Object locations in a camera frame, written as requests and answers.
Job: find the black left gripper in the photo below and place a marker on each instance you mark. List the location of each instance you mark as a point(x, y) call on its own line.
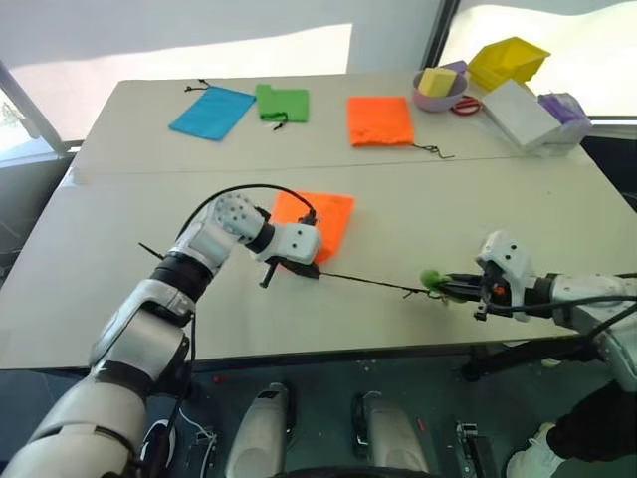
point(281, 262)

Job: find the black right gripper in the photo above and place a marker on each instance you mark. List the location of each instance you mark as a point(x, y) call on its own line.
point(495, 294)

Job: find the green fuzzy ball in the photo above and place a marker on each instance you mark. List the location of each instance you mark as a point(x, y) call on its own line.
point(432, 280)

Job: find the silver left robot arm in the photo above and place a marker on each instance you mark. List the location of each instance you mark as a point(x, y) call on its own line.
point(209, 239)

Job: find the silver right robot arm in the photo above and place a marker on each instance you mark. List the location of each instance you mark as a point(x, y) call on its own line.
point(587, 289)

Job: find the clear container purple contents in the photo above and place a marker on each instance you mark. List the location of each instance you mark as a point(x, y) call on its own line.
point(562, 109)

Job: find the black stand bar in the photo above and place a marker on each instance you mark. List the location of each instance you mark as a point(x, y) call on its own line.
point(522, 361)

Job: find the grey rounded shell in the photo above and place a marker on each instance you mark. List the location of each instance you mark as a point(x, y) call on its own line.
point(259, 433)
point(393, 438)

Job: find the white sneaker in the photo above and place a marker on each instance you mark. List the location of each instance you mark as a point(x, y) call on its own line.
point(535, 455)

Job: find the white cardboard box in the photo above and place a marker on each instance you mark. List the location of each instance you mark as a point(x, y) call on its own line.
point(517, 112)

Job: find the lavender plastic bowl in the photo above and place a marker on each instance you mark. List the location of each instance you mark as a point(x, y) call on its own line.
point(438, 102)

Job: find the black trouser leg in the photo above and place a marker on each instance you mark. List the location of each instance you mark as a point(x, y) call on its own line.
point(597, 423)

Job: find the yellow sponge block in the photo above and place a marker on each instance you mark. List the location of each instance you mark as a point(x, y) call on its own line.
point(435, 82)

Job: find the purple sponge block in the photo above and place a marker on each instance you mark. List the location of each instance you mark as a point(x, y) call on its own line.
point(455, 66)

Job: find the yellow plastic bin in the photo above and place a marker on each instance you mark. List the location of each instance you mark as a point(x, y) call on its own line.
point(517, 65)

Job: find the grey diagonal beam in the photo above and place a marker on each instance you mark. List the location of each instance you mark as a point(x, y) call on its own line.
point(30, 107)

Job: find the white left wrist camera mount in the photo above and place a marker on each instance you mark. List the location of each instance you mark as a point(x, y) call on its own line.
point(298, 244)

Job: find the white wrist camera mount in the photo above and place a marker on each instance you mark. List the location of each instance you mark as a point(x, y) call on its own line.
point(298, 244)
point(502, 251)

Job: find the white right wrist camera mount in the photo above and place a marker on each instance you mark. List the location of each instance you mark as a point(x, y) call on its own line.
point(502, 251)

